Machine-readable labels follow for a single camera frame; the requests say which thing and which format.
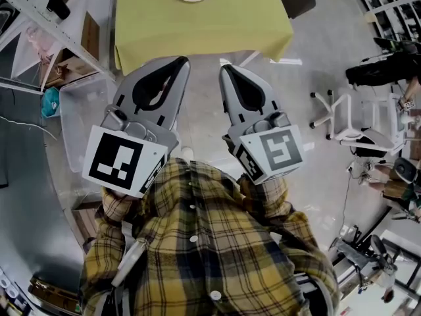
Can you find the person's right forearm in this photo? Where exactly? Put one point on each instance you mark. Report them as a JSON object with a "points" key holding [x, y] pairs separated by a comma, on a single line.
{"points": [[273, 202]]}

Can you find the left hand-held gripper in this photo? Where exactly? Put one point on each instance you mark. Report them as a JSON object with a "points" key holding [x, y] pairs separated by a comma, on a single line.
{"points": [[113, 160]]}

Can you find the black bottle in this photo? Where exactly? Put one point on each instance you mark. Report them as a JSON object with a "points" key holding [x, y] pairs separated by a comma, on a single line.
{"points": [[59, 5]]}

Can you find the person's white shoe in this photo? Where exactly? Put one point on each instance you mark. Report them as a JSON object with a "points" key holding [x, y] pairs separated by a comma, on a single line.
{"points": [[187, 153]]}

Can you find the clear plastic bin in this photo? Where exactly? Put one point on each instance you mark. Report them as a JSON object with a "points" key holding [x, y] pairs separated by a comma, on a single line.
{"points": [[82, 110]]}

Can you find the black garment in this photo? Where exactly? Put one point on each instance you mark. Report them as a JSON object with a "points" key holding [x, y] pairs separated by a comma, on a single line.
{"points": [[378, 72]]}

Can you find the open cardboard boxes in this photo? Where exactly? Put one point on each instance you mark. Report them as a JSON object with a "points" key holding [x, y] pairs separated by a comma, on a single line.
{"points": [[69, 68]]}

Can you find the teal bag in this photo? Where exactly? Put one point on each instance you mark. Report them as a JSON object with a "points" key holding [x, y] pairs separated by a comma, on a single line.
{"points": [[51, 102]]}

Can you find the person's plaid shirt torso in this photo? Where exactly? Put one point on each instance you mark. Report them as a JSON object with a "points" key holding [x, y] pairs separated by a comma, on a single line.
{"points": [[213, 242]]}

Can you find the white office chair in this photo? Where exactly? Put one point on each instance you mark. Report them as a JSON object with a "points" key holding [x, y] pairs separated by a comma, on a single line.
{"points": [[345, 120]]}

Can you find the white metal shelf rack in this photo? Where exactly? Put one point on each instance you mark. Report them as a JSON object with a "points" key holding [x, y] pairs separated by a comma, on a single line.
{"points": [[42, 15]]}

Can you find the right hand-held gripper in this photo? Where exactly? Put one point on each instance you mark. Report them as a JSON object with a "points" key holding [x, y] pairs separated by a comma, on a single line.
{"points": [[279, 150]]}

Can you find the pink plastic bag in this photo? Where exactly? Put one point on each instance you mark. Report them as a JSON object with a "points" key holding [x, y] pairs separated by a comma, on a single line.
{"points": [[42, 41]]}

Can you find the person's left forearm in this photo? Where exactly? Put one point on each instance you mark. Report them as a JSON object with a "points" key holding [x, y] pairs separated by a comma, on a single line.
{"points": [[115, 209]]}

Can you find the flat brown cardboard box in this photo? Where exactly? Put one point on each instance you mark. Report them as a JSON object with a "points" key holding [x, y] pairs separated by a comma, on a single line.
{"points": [[90, 35]]}

